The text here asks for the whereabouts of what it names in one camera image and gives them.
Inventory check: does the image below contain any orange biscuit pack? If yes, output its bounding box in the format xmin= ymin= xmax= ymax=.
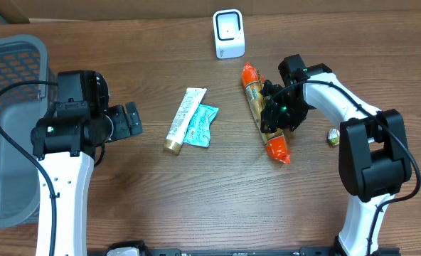
xmin=242 ymin=63 xmax=291 ymax=164

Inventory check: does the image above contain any green tea drink pouch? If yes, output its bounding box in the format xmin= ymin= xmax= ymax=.
xmin=327 ymin=128 xmax=340 ymax=146

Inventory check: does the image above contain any white tube with gold cap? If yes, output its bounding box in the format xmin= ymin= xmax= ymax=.
xmin=164 ymin=87 xmax=207 ymax=155

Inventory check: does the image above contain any teal snack packet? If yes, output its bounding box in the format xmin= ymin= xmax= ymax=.
xmin=183 ymin=104 xmax=219 ymax=147

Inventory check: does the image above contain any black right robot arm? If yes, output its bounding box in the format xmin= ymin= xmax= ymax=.
xmin=260 ymin=55 xmax=417 ymax=255

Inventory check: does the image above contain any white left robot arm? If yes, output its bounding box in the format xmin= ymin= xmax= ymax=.
xmin=31 ymin=70 xmax=142 ymax=255

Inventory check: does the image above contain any white barcode scanner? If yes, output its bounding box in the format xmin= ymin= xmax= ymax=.
xmin=213 ymin=9 xmax=245 ymax=59

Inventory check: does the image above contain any grey plastic basket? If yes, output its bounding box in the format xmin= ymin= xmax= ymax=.
xmin=0 ymin=35 xmax=58 ymax=229

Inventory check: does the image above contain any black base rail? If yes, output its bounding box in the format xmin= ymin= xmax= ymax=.
xmin=85 ymin=247 xmax=402 ymax=256

